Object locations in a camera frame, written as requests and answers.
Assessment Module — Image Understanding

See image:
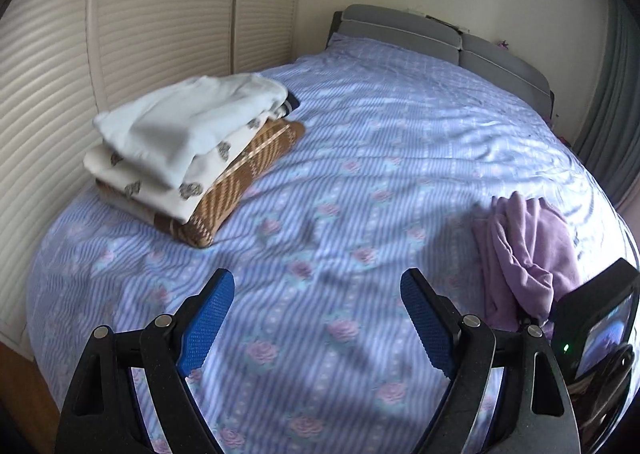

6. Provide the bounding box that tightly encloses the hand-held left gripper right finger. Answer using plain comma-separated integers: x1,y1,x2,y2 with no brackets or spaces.
400,268,583,454

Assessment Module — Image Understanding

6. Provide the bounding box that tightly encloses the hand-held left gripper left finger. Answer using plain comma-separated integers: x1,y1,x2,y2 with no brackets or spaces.
55,268,236,454

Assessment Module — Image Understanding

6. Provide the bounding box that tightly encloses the purple sweatshirt with green print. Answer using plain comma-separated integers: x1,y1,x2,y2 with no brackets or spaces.
472,193,582,335

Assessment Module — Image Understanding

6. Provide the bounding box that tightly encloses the folded brown striped cloth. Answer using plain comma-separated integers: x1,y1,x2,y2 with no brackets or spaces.
95,118,307,249

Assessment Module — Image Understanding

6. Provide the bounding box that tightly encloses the folded cream patterned cloth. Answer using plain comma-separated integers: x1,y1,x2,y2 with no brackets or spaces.
82,116,281,225

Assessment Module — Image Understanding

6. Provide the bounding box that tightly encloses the bed with blue floral sheet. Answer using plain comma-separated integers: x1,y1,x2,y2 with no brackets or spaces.
25,31,638,454

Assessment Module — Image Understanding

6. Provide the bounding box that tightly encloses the folded plain white cloth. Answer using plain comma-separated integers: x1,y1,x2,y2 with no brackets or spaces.
93,73,290,187

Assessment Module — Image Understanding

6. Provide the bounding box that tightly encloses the green curtain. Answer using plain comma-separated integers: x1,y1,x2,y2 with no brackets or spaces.
570,0,640,205

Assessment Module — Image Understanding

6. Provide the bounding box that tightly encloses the grey padded headboard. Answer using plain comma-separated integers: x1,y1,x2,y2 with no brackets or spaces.
327,4,556,120

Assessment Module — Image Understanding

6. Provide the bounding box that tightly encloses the dark flat item on headboard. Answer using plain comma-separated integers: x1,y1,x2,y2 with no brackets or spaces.
410,9,473,33

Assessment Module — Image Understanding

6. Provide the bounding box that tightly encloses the cream louvred wardrobe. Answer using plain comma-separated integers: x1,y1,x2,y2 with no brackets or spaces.
0,0,308,345

